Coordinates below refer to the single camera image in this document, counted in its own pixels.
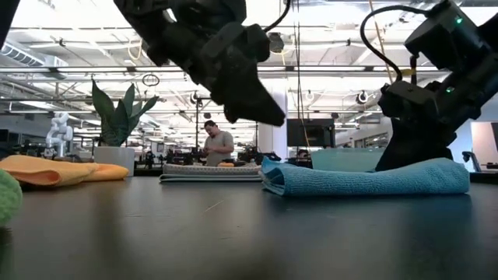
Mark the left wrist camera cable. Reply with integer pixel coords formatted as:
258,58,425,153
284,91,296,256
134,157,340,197
263,0,293,34

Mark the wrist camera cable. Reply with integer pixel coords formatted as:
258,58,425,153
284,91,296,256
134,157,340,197
359,4,429,83
263,0,293,34

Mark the green artificial plant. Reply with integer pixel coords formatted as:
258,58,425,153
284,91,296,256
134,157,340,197
90,79,160,148

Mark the white waffle microfiber towel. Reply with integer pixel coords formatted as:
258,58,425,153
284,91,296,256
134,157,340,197
162,163,263,177

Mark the black table frame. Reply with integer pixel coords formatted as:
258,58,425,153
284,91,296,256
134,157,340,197
134,166,498,184

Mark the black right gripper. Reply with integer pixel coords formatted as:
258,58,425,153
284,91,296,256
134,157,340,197
374,65,498,173

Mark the ceiling air duct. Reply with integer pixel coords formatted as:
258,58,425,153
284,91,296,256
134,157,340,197
0,41,69,70

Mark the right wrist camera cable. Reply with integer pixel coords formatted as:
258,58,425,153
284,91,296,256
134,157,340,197
359,4,429,83

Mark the hanging black ring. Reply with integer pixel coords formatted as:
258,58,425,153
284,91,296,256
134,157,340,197
141,73,161,88

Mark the bright blue microfiber towel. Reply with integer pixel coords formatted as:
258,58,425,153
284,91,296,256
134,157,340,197
259,156,472,197

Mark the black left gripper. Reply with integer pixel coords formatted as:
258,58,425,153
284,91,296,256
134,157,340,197
170,38,287,128

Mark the green microfiber towel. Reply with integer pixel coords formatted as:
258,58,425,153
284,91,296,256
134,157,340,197
0,168,24,228

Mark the black monitor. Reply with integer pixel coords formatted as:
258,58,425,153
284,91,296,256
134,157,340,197
286,118,336,149

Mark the teal plastic bin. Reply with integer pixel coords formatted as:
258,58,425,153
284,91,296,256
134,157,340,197
310,147,387,173

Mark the black ceiling cable reel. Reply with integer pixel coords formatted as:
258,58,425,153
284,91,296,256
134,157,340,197
269,32,286,54

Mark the yellow hanging cord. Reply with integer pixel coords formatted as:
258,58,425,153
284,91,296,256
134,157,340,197
367,0,395,85

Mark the orange microfiber towel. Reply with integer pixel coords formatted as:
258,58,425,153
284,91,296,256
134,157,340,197
0,155,130,187

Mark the white plant pot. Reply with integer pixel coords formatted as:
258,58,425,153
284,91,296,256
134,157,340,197
93,145,136,178

